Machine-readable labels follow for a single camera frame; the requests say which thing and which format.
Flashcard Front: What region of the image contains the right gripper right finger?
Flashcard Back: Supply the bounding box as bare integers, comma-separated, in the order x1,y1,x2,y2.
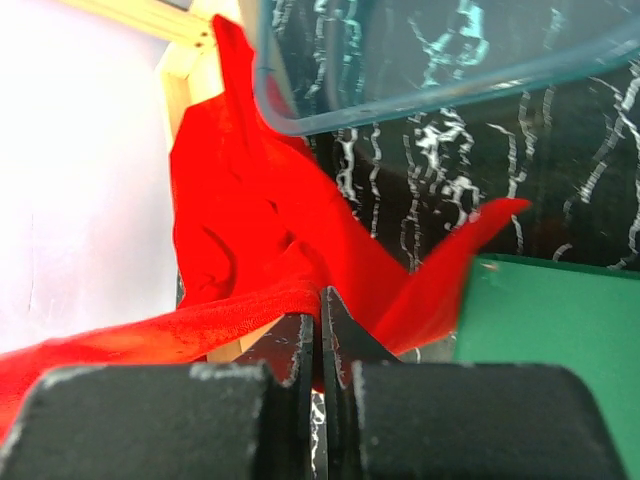
321,287,627,479

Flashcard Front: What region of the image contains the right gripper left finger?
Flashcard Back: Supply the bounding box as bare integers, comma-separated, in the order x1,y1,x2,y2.
1,315,314,479

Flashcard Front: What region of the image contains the red t shirt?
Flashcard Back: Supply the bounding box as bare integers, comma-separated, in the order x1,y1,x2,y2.
1,15,528,432

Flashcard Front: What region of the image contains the teal transparent plastic bin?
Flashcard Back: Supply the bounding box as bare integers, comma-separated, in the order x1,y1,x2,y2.
254,1,639,136

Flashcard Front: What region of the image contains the wooden hanging rack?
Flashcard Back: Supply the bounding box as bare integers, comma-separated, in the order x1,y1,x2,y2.
99,0,271,365

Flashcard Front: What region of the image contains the green ring binder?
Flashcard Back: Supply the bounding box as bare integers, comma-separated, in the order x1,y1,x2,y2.
454,255,639,479

